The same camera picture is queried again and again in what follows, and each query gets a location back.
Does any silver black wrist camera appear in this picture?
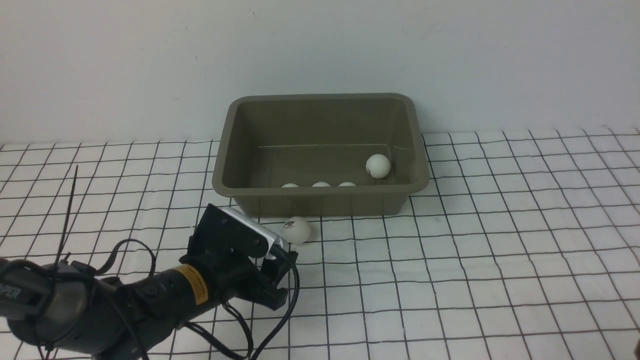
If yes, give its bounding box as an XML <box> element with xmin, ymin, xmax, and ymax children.
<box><xmin>187</xmin><ymin>203</ymin><xmax>285</xmax><ymax>260</ymax></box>

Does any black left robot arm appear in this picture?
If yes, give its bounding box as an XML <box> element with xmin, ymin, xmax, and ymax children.
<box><xmin>1</xmin><ymin>251</ymin><xmax>298</xmax><ymax>360</ymax></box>

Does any olive green plastic bin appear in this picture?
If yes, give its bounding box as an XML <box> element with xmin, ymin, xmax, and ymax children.
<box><xmin>211</xmin><ymin>93</ymin><xmax>431</xmax><ymax>217</ymax></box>

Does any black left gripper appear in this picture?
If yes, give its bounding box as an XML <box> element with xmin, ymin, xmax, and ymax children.
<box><xmin>179</xmin><ymin>250</ymin><xmax>299</xmax><ymax>311</ymax></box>

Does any white black-grid tablecloth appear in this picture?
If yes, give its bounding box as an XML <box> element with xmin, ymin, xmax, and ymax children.
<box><xmin>0</xmin><ymin>128</ymin><xmax>640</xmax><ymax>360</ymax></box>

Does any white ball black logo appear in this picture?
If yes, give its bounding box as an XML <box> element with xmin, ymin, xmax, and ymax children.
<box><xmin>282</xmin><ymin>216</ymin><xmax>312</xmax><ymax>246</ymax></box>

